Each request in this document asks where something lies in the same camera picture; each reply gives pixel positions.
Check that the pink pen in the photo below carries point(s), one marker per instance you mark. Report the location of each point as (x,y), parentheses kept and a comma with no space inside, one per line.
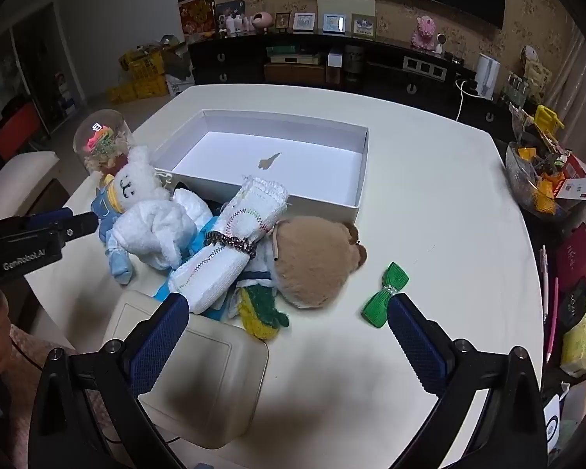
(552,322)

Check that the cardboard box with clutter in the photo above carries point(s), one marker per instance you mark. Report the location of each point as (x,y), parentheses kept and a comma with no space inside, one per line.
(176,56)

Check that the small white box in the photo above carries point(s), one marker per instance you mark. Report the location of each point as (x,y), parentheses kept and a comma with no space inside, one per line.
(335,59)

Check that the red chair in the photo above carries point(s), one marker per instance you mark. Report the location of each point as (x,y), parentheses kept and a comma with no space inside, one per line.
(17,129)

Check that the person's pink patterned clothing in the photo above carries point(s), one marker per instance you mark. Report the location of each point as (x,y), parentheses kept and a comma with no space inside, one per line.
(24,347)

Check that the yellow tissue pack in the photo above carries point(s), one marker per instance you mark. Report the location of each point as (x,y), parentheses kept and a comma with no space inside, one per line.
(581,342)

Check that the black television cabinet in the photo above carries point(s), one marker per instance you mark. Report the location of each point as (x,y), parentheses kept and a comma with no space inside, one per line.
(234,63)

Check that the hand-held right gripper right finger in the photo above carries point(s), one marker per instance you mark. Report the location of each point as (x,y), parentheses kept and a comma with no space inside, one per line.
(417,347)

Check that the maroon gift box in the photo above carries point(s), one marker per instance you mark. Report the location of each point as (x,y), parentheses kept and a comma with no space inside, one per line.
(578,259)

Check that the white bottle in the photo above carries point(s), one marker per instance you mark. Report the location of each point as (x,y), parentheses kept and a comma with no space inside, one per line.
(226,25)
(248,24)
(237,24)

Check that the glass dome with rainbow rose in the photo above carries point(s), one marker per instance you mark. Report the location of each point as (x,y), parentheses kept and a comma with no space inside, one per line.
(102,137)

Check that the yellow plastic crate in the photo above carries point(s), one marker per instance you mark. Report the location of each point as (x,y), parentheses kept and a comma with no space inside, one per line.
(121,94)
(151,87)
(141,63)

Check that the beige dining chair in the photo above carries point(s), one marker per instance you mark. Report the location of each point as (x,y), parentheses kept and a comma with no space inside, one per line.
(24,171)

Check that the red gold poster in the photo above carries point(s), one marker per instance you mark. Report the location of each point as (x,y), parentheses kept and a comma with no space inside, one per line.
(196,17)

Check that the white media player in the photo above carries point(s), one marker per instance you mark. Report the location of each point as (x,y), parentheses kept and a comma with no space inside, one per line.
(295,59)

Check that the yellow toy chair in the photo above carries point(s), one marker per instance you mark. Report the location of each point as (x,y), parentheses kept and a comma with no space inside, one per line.
(548,118)

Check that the blue gift box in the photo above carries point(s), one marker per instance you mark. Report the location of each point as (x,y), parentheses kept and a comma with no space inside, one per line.
(230,9)

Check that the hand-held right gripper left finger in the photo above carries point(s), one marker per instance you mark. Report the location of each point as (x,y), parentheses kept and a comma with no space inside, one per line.
(158,347)

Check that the cream plastic tray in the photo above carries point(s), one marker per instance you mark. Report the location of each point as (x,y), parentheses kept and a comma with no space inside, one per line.
(210,381)

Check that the white bunny plush blue overalls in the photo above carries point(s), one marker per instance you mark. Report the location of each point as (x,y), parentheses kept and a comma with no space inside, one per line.
(136,176)

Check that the white navy-trimmed cloth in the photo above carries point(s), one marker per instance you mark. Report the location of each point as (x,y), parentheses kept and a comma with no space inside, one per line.
(254,278)

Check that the white stitched cloth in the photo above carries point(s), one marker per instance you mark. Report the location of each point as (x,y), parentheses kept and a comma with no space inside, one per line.
(224,264)

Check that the blue picture frame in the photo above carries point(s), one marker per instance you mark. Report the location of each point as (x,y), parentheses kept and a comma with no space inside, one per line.
(333,23)

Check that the white picture frame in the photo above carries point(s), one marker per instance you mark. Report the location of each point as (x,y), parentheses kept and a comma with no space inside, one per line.
(304,22)

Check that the glass bowl with snacks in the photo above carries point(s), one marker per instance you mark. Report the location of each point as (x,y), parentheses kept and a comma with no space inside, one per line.
(527,185)

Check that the pink plush toy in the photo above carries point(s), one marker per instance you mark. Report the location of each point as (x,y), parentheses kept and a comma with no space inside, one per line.
(425,33)

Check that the green ribbon bow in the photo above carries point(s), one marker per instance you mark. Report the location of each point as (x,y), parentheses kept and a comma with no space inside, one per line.
(383,298)

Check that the clear glass bottles set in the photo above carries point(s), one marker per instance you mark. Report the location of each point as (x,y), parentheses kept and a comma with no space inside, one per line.
(513,90)

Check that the white water dispenser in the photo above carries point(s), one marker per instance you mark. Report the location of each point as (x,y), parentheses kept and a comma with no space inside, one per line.
(488,75)

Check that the brown bear plush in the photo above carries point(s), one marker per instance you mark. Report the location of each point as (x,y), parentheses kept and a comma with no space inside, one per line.
(312,259)

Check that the white fluffy towel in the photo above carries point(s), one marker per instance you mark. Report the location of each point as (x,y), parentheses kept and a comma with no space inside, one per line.
(193,207)
(151,234)

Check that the brown wooden box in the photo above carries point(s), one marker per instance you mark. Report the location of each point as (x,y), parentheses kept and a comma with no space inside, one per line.
(293,73)

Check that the black pouch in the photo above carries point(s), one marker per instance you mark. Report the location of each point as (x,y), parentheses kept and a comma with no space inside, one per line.
(574,308)

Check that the white cardboard box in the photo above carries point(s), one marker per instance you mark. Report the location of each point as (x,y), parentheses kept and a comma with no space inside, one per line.
(273,156)

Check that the white pen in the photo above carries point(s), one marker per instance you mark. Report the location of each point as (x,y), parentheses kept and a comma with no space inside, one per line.
(544,283)

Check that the dark canister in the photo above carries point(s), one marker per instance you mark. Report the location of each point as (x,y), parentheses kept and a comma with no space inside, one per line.
(354,61)

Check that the beige curtain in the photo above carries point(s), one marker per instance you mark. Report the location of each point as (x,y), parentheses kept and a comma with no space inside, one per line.
(578,88)

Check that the white security camera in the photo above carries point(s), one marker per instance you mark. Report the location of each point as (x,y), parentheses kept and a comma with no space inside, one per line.
(438,43)

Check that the white carton red label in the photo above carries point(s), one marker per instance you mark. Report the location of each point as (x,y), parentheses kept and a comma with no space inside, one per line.
(574,189)

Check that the light blue baby garment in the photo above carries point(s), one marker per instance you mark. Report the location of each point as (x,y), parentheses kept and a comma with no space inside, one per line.
(119,261)

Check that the pink round ornament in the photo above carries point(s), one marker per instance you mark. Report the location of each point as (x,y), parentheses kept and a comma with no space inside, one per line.
(262,20)

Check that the green picture frame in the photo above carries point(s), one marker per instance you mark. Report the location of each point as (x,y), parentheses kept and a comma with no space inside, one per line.
(363,26)

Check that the white triple socket panel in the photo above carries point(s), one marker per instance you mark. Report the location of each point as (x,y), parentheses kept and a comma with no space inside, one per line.
(423,68)

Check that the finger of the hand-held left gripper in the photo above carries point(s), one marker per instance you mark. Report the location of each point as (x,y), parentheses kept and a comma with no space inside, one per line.
(80,223)
(53,216)

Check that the white plastic crate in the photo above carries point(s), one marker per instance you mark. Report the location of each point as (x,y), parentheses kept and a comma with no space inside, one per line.
(180,85)

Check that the dark picture frame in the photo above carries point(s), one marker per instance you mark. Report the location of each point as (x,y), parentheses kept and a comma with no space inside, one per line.
(282,22)

